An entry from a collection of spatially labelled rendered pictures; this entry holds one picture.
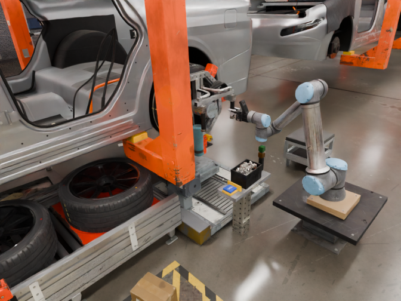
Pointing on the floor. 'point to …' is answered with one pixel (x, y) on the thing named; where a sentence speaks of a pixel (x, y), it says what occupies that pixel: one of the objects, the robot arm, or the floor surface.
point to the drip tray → (17, 193)
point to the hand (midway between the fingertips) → (230, 108)
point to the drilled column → (241, 214)
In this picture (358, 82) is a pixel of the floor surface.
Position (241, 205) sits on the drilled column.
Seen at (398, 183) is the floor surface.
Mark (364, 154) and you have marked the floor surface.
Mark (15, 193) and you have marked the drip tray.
